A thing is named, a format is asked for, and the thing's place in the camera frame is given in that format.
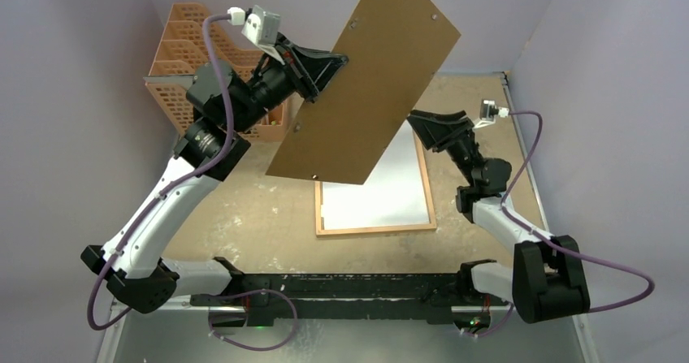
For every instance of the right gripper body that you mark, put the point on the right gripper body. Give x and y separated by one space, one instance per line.
451 138

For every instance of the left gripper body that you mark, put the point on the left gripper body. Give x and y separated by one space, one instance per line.
277 82

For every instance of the printed photo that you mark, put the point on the printed photo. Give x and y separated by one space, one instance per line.
387 199

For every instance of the wooden picture frame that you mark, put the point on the wooden picture frame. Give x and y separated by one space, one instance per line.
377 229

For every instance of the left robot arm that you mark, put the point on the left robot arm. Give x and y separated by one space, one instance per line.
131 265

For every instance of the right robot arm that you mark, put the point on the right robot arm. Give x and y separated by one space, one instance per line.
546 280

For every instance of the orange file organizer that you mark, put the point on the orange file organizer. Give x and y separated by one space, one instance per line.
182 50

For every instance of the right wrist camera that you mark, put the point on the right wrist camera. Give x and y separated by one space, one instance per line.
489 113

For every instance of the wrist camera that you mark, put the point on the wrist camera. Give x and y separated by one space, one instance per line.
489 113
258 26

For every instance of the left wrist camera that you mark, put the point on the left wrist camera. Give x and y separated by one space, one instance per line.
258 26

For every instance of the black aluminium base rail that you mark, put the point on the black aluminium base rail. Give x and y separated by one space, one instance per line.
267 297

